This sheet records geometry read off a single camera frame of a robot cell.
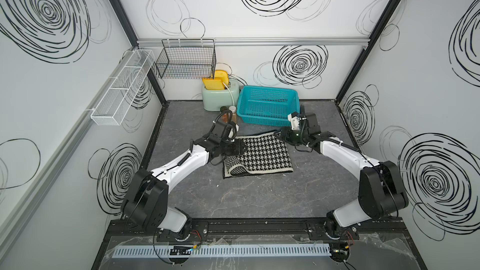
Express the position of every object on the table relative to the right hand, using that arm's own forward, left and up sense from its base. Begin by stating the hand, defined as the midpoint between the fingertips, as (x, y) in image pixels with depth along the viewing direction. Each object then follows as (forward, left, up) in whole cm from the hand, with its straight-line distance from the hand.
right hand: (276, 135), depth 87 cm
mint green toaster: (+26, +34, -3) cm, 43 cm away
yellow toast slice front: (+31, +34, +5) cm, 46 cm away
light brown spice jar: (+19, +22, -3) cm, 30 cm away
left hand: (-7, +15, -1) cm, 17 cm away
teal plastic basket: (+33, +1, -14) cm, 36 cm away
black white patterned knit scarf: (-3, +4, -11) cm, 13 cm away
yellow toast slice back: (+36, +29, +7) cm, 47 cm away
